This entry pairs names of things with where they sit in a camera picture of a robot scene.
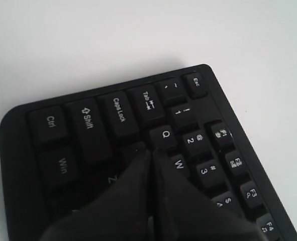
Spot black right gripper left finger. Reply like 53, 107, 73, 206
40, 150, 152, 240

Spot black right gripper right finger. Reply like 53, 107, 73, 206
151, 149, 264, 240

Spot black Acer keyboard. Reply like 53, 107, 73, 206
0, 64, 297, 240

